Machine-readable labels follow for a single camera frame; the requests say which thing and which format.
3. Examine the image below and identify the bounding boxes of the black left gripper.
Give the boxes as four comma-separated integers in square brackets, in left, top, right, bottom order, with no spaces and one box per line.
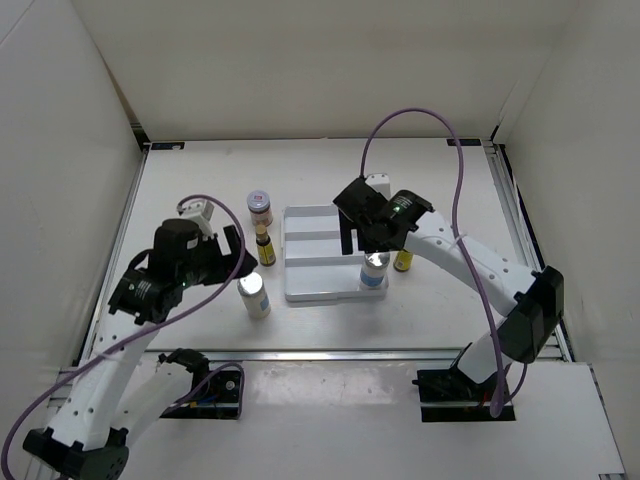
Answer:
[177,223,256,287]

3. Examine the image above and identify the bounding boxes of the white can beige label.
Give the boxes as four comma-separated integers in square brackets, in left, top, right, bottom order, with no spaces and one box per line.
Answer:
[237,272,271,319]

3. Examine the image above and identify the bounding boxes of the white can blue label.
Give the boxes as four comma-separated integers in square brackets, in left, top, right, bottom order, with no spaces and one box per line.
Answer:
[360,252,390,290]

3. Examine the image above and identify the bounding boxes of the yellow bottle brown cap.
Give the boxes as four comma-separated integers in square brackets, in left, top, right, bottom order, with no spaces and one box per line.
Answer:
[393,249,414,273]

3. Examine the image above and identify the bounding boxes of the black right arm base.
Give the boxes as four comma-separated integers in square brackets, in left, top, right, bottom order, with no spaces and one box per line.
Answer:
[412,345,516,423]

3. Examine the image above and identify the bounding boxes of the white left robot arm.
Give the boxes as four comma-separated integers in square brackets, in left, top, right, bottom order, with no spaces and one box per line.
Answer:
[23,216,257,479]

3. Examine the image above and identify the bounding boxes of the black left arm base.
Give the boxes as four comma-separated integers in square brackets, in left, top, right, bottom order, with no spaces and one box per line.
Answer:
[158,348,246,420]

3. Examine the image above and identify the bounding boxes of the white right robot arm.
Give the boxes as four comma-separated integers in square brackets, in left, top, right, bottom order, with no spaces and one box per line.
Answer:
[333,178,564,400]

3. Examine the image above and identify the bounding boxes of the yellow bottle tan cap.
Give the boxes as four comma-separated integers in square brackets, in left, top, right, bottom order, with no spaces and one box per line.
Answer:
[255,224,276,267]

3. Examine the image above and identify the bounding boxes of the pink spice jar white lid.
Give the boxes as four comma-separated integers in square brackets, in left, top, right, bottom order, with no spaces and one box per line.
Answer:
[246,190,273,227]

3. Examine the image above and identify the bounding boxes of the white stepped organizer tray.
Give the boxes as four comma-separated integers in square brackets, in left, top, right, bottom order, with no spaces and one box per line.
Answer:
[281,205,389,303]

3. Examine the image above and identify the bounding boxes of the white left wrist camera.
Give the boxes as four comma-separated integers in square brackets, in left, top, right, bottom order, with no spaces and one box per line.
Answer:
[176,199,214,237]

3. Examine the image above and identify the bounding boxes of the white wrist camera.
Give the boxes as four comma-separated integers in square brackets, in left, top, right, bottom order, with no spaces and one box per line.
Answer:
[176,199,214,237]
[365,173,391,200]

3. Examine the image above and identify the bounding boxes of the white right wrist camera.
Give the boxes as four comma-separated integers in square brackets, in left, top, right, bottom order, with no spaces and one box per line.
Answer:
[365,173,391,200]

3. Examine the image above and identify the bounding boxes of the aluminium front rail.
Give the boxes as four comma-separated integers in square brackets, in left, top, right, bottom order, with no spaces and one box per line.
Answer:
[59,348,571,374]

